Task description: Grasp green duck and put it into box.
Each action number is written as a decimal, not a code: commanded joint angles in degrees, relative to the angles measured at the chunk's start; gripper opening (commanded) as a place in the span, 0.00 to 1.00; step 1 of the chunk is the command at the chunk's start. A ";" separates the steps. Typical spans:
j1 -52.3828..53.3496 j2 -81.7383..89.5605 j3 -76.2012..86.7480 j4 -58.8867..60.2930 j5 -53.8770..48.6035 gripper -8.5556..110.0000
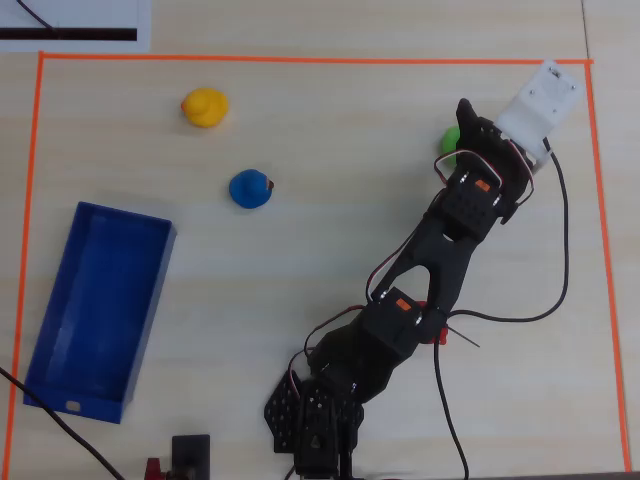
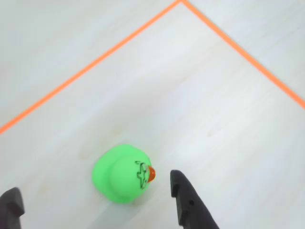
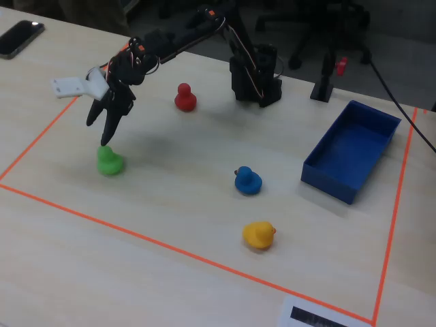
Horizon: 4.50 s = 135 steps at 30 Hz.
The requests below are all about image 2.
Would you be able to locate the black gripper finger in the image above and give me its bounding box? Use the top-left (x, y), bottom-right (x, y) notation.
top-left (170, 169), bottom-right (220, 229)
top-left (0, 187), bottom-right (26, 229)

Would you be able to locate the green rubber duck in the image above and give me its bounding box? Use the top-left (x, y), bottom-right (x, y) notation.
top-left (91, 144), bottom-right (157, 205)

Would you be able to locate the orange tape strip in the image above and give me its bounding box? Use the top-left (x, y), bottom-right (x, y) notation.
top-left (180, 0), bottom-right (305, 109)
top-left (0, 0), bottom-right (184, 135)

